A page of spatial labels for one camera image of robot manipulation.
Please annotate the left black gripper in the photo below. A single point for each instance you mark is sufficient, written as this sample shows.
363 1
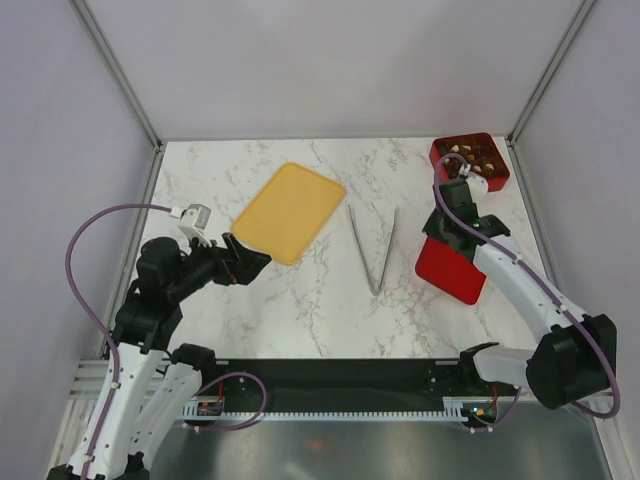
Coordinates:
237 263

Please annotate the aluminium frame post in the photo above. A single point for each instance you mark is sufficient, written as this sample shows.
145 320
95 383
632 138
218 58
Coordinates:
108 57
560 53

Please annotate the metal tongs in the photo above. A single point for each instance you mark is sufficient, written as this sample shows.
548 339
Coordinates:
374 250

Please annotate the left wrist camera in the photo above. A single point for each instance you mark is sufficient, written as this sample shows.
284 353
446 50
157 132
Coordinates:
193 222

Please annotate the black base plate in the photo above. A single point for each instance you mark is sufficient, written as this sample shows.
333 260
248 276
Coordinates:
334 386

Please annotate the white cable duct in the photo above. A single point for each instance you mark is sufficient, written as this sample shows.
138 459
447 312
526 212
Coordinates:
451 411

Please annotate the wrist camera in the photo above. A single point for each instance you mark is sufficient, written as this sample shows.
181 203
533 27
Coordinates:
193 222
477 184

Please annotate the yellow plastic tray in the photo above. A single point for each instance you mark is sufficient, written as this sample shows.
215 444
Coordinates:
288 213

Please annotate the red chocolate box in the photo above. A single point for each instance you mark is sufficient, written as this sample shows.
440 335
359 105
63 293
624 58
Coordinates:
484 149

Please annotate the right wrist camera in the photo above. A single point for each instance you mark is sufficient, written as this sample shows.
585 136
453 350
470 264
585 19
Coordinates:
477 184

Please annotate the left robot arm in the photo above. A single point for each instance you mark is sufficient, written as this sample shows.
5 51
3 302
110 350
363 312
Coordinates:
126 430

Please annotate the left aluminium frame post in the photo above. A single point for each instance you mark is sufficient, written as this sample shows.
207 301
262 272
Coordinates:
108 57

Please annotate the right aluminium frame post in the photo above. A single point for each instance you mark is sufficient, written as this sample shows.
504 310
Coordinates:
560 53

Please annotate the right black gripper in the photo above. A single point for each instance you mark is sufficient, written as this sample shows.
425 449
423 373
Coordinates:
430 228

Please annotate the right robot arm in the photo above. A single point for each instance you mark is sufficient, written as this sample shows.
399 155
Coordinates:
575 353

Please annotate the red box lid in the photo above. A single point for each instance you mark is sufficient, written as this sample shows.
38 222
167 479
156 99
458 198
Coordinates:
439 265

